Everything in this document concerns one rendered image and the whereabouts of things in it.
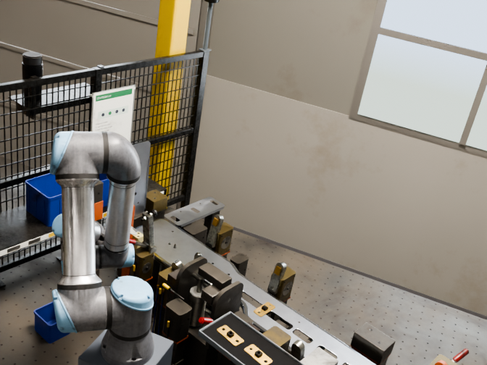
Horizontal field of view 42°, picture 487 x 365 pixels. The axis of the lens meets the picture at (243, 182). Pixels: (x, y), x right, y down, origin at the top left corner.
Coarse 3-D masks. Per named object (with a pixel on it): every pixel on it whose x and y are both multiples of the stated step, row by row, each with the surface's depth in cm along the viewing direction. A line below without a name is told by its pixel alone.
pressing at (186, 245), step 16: (160, 224) 259; (160, 240) 249; (176, 240) 251; (192, 240) 252; (160, 256) 239; (176, 256) 241; (192, 256) 243; (208, 256) 244; (256, 288) 232; (240, 304) 223; (272, 304) 225; (256, 320) 216; (272, 320) 217; (288, 320) 219; (304, 320) 220; (320, 336) 214; (288, 352) 206; (304, 352) 206; (336, 352) 208; (352, 352) 209
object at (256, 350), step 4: (252, 344) 182; (244, 348) 180; (248, 348) 180; (252, 348) 180; (256, 348) 180; (248, 352) 179; (252, 352) 179; (256, 352) 178; (260, 352) 178; (252, 356) 177; (256, 356) 178; (260, 356) 178; (264, 356) 178; (256, 360) 176; (260, 360) 177; (264, 360) 177; (268, 360) 177; (264, 364) 175; (268, 364) 176
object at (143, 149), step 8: (136, 144) 244; (144, 144) 248; (144, 152) 250; (144, 160) 252; (144, 168) 254; (144, 176) 256; (136, 184) 254; (144, 184) 258; (136, 192) 256; (144, 192) 260; (136, 200) 258; (144, 200) 262; (136, 208) 261; (144, 208) 264
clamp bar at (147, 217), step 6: (144, 216) 225; (150, 216) 224; (156, 216) 227; (144, 222) 227; (150, 222) 225; (144, 228) 228; (150, 228) 227; (144, 234) 230; (150, 234) 228; (144, 240) 232; (150, 240) 230; (150, 246) 231
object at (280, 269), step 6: (276, 264) 231; (282, 264) 229; (276, 270) 230; (282, 270) 230; (276, 276) 231; (282, 276) 231; (270, 282) 233; (276, 282) 232; (270, 288) 233; (276, 288) 232
